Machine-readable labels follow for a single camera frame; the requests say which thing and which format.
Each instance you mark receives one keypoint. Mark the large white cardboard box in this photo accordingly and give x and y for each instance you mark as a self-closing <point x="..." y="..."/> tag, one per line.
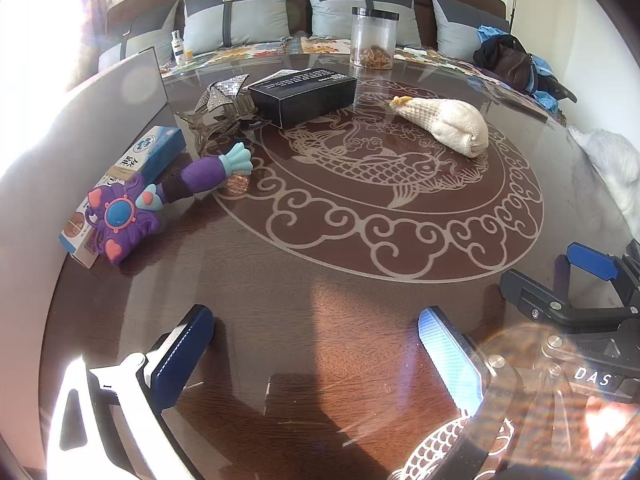
<point x="75" y="150"/>

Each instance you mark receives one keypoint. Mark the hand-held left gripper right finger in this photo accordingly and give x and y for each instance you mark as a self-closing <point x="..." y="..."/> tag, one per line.
<point x="450" y="360"/>

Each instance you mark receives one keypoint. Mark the blue white toothpaste box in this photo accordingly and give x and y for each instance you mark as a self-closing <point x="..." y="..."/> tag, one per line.
<point x="150" y="147"/>

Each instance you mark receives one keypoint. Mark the black cardboard box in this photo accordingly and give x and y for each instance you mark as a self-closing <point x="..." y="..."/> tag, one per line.
<point x="300" y="100"/>

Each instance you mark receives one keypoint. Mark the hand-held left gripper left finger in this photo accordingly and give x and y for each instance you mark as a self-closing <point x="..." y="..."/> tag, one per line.
<point x="182" y="350"/>

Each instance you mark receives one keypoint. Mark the small white bottle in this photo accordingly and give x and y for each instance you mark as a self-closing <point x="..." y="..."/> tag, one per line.
<point x="177" y="47"/>

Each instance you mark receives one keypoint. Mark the grey two-tone pillow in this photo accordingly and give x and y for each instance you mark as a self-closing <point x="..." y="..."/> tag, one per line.
<point x="145" y="45"/>
<point x="335" y="15"/>
<point x="250" y="20"/>
<point x="455" y="30"/>

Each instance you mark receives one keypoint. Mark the white fluffy cushion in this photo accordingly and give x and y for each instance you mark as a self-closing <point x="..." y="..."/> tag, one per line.
<point x="615" y="170"/>

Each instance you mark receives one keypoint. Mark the clear jar with black lid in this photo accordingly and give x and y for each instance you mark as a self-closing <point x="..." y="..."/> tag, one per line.
<point x="374" y="35"/>

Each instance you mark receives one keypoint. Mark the dark brown sofa backrest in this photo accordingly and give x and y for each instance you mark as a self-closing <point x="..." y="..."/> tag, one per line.
<point x="150" y="7"/>

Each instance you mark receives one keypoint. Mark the white knitted pouch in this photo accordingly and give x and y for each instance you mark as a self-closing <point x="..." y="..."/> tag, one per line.
<point x="450" y="122"/>

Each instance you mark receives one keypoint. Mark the dark bag with blue cloth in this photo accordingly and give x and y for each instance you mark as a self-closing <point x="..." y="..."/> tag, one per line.
<point x="487" y="32"/>

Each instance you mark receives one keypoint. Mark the dark brown bag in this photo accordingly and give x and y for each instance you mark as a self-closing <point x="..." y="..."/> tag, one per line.
<point x="507" y="62"/>

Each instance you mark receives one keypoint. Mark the floral printed blanket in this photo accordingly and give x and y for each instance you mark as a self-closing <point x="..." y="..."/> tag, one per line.
<point x="240" y="52"/>

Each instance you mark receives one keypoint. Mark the black cloth item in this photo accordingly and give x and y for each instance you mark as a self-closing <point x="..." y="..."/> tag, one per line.
<point x="557" y="89"/>

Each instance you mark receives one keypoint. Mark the grey rhinestone hair clip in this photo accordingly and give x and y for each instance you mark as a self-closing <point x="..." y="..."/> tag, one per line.
<point x="222" y="92"/>

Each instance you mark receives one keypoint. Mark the purple toy wand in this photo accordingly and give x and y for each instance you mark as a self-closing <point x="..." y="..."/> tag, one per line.
<point x="205" y="175"/>

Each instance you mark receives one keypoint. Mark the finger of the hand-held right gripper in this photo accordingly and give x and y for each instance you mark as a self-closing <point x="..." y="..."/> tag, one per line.
<point x="592" y="260"/>
<point x="535" y="300"/>

